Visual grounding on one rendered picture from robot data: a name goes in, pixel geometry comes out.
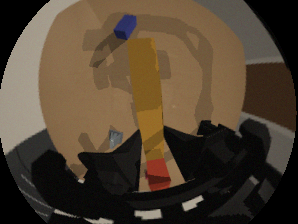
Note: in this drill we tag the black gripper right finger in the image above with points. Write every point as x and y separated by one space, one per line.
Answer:
187 150

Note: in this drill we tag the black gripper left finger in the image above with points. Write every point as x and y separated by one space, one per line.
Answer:
124 160

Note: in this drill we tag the small blue block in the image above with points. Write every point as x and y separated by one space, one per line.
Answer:
125 26

